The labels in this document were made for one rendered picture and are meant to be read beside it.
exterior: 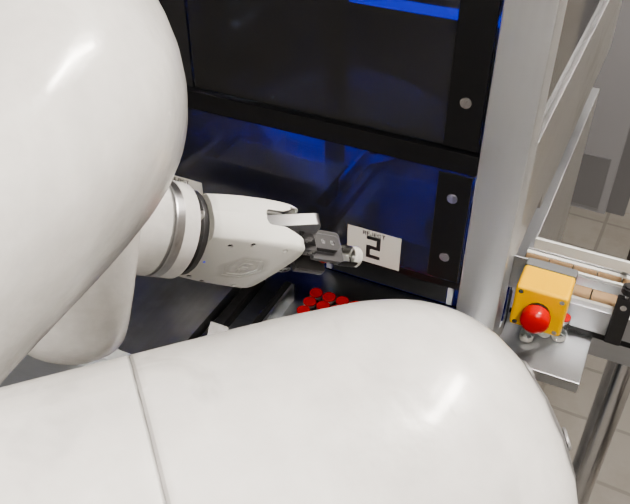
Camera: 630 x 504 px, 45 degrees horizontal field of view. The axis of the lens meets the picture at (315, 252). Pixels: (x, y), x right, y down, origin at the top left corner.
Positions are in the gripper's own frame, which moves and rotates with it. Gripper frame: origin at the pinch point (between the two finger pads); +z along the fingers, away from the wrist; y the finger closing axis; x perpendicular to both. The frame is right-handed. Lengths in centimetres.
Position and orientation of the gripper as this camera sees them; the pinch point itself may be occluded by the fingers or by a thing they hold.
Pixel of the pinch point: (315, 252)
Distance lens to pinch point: 75.6
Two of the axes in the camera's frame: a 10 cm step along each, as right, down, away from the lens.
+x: -1.8, -9.1, 3.7
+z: 7.5, 1.2, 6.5
